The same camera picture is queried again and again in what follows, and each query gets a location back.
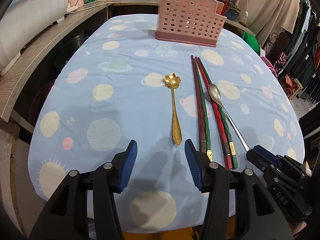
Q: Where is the green twisted chopstick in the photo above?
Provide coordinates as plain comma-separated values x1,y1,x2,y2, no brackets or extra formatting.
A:
200,59,238,170

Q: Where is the bright red chopstick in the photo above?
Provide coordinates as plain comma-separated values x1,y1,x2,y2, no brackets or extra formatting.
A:
195,57,233,170

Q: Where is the green chopstick gold band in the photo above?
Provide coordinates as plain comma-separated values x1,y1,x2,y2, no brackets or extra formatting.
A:
194,57,213,161

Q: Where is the dark red twisted chopstick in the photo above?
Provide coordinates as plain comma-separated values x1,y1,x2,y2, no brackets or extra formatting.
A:
191,55,207,154

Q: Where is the silver long spoon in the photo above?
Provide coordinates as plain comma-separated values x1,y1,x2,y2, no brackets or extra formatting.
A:
208,83,250,152

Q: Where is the gold flower spoon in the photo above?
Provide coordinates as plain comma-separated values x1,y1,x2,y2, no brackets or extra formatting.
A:
164,73,182,146

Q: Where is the dark maroon thin chopstick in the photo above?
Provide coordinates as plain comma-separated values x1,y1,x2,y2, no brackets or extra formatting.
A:
224,0,238,14

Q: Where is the green cloth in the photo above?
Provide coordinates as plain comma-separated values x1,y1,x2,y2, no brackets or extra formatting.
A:
242,31,260,55

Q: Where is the beige hanging cloth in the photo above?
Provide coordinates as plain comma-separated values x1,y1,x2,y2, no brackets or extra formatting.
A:
236,0,300,45

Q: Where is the blue planet pattern tablecloth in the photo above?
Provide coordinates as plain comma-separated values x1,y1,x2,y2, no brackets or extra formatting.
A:
28,14,305,233

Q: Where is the pink perforated utensil holder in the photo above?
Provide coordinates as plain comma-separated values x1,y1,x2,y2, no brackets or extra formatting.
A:
155,0,226,47

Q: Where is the wooden counter shelf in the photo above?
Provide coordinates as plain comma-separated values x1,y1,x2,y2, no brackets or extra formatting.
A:
0,0,256,123

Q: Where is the white dish drainer tub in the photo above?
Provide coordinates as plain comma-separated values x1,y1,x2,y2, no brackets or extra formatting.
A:
1,0,69,76

